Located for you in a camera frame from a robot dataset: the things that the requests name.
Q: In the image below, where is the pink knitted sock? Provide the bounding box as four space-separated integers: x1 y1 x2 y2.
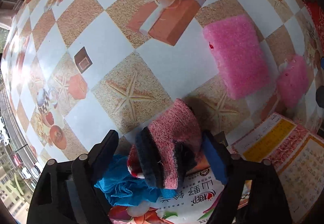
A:
127 99 202 190

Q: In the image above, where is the pink patterned carton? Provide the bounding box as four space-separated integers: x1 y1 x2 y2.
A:
231 113 323 223

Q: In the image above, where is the blue cloth on table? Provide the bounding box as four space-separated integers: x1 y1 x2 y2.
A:
94 154 177 206

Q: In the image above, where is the white fruit print box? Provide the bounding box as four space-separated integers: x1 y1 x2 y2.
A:
108 167 224 223

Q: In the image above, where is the pink sponge block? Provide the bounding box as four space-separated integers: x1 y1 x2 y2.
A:
203 14 270 100

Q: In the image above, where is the checkered vinyl tablecloth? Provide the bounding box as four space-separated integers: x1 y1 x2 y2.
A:
1 0 323 165

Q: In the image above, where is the red embroidered cushion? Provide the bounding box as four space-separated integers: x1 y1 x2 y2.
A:
304 1 324 47

